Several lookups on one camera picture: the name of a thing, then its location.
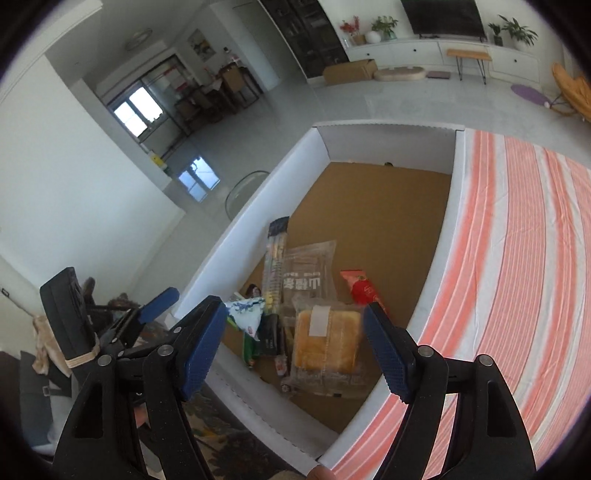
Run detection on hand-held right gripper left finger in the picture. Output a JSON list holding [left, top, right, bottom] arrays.
[[52, 295, 230, 480]]

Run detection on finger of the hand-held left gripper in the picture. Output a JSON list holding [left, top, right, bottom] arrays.
[[108, 286, 181, 340], [99, 325, 185, 360]]

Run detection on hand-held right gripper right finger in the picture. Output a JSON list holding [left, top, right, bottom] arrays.
[[362, 302, 539, 480]]

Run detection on green sausage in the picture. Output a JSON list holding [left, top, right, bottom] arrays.
[[243, 335, 260, 370]]

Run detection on green and white snack packet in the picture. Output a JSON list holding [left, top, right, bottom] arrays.
[[225, 296, 267, 334]]

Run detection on sliced bread packet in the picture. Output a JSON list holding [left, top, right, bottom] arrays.
[[281, 298, 370, 398]]

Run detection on small black snack packet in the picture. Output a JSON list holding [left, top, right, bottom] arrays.
[[256, 314, 283, 358]]

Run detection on red snack packet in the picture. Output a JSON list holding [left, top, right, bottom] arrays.
[[340, 270, 389, 308]]

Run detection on long striped stick packet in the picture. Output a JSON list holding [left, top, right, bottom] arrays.
[[262, 217, 291, 319]]

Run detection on clear packet of brown biscuits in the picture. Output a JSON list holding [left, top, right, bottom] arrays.
[[281, 240, 338, 308]]

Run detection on white cardboard box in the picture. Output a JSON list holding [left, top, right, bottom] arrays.
[[173, 121, 467, 467]]

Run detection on dark grey bag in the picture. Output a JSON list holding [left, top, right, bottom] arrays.
[[18, 351, 84, 453]]

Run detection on patterned rug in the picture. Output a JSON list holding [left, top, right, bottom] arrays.
[[134, 388, 319, 480]]

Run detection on clear plastic chair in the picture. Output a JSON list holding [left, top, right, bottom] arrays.
[[225, 171, 271, 220]]

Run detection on striped orange tablecloth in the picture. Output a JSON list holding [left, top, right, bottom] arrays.
[[323, 129, 591, 480]]

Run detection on glass balcony door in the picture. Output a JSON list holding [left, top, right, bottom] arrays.
[[99, 54, 195, 139]]

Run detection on dining table with chairs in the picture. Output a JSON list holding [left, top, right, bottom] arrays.
[[173, 62, 264, 134]]

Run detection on round ceiling lamp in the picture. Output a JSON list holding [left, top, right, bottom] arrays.
[[124, 28, 153, 51]]

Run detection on beige oval cushion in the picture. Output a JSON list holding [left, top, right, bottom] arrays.
[[373, 67, 426, 82]]

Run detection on brown cardboard box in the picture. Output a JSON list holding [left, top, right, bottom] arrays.
[[322, 59, 378, 85]]

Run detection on round purple mat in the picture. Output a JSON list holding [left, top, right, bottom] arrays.
[[510, 84, 547, 103]]

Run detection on white television cabinet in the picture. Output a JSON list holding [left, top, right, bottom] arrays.
[[344, 34, 541, 84]]

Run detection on black glass display cabinet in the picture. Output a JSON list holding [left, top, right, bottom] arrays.
[[259, 0, 349, 79]]

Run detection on wooden bench with metal legs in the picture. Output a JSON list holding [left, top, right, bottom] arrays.
[[446, 48, 492, 85]]

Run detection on orange lounge chair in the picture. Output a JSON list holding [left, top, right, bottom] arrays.
[[545, 62, 591, 123]]

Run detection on leafy plant in glass vase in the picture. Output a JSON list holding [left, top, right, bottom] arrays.
[[370, 16, 399, 41]]

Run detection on red flower arrangement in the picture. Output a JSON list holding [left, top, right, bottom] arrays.
[[340, 16, 361, 46]]

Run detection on black television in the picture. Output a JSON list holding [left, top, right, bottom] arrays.
[[399, 0, 486, 38]]

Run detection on large green potted plant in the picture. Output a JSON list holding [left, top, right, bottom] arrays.
[[499, 15, 539, 51]]

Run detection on framed wall picture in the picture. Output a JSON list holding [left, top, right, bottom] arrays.
[[187, 28, 218, 62]]

